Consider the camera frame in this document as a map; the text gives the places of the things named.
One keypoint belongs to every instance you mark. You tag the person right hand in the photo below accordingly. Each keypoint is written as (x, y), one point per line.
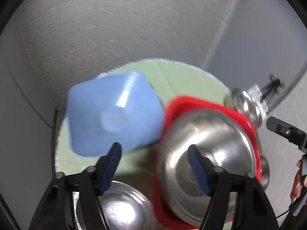
(299, 182)

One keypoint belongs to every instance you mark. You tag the red plastic square basin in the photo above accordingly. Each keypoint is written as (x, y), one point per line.
(176, 108)

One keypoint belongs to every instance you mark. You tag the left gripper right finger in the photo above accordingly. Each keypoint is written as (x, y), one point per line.
(252, 209)

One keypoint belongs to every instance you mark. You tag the large steel bowl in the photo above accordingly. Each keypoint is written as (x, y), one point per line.
(217, 137)

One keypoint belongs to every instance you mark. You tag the white tote bag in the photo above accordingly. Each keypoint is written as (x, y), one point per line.
(265, 95)

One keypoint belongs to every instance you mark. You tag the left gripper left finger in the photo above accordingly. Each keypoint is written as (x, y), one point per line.
(56, 211)

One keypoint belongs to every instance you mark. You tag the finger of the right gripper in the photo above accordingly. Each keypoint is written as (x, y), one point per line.
(287, 131)

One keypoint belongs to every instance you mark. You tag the grey door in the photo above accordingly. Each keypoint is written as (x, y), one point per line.
(262, 37)

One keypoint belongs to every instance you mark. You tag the blue square plastic plate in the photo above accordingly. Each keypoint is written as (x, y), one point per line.
(121, 108)

